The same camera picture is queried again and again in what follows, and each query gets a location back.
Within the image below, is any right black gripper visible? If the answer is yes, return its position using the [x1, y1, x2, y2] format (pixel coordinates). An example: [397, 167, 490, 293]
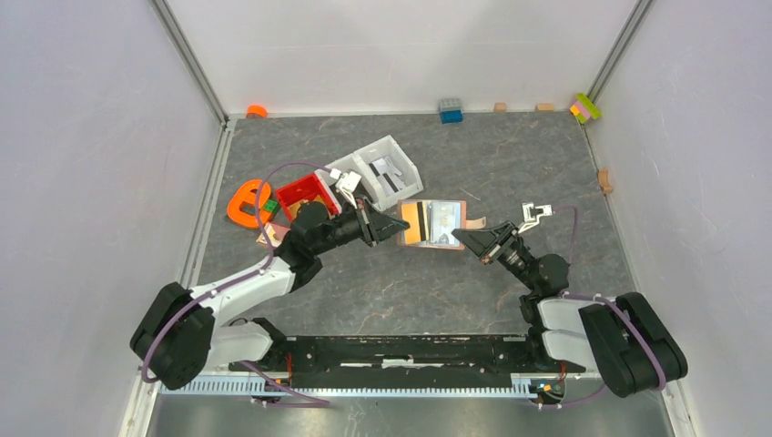
[452, 220, 538, 292]

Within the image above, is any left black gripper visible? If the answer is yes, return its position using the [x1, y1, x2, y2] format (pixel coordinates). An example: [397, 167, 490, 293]
[312, 194, 409, 256]

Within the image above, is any gold striped credit card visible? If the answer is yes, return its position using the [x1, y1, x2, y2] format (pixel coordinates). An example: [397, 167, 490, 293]
[400, 201, 429, 245]

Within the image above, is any tan leather card holder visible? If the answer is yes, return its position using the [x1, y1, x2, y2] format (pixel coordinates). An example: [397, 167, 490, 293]
[398, 199, 487, 250]

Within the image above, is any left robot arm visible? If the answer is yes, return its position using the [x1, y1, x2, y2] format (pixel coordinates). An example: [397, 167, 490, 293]
[129, 198, 410, 390]

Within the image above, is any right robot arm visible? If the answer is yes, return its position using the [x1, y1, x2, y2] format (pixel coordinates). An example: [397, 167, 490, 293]
[452, 222, 689, 398]

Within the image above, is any pink square card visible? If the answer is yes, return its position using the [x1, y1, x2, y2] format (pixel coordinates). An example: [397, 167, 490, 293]
[256, 222, 290, 248]

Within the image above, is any white far plastic bin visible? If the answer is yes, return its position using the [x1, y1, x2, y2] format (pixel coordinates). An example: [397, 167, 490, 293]
[352, 135, 424, 210]

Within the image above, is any white plastic bin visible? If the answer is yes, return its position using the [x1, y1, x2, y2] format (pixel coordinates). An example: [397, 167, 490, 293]
[327, 153, 385, 203]
[352, 135, 424, 210]

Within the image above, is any white middle plastic bin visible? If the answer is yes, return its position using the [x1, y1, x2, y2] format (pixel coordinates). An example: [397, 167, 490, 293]
[327, 153, 385, 203]

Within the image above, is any red plastic bin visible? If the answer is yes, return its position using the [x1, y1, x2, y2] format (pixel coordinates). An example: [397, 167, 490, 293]
[274, 172, 341, 226]

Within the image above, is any tan item in red bin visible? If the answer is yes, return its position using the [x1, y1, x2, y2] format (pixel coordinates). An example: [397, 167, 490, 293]
[289, 199, 309, 221]

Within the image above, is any small green block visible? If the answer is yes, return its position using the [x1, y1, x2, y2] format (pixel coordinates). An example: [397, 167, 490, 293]
[261, 199, 279, 214]

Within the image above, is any blue grey toy block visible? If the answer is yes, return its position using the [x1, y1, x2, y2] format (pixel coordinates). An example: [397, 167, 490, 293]
[438, 97, 463, 124]

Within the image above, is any curved wooden piece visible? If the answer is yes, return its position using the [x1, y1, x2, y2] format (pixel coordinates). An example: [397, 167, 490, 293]
[596, 168, 614, 196]

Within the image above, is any orange tape dispenser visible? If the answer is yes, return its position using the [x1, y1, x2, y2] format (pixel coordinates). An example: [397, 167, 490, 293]
[227, 179, 279, 229]

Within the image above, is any green pink toy block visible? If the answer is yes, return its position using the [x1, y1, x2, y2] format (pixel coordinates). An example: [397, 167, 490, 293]
[569, 93, 602, 125]

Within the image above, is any orange round cap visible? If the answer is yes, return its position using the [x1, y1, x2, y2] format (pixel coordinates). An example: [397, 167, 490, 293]
[245, 105, 268, 118]

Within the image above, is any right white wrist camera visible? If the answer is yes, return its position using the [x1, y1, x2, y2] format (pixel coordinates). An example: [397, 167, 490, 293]
[517, 202, 554, 234]

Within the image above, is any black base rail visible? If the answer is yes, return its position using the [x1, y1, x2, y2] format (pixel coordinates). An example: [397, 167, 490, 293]
[259, 334, 581, 389]

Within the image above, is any light blue cable comb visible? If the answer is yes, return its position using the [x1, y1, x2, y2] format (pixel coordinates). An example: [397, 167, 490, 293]
[159, 373, 564, 400]

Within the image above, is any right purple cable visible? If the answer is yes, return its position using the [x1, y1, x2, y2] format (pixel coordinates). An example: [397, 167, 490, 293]
[536, 205, 667, 410]

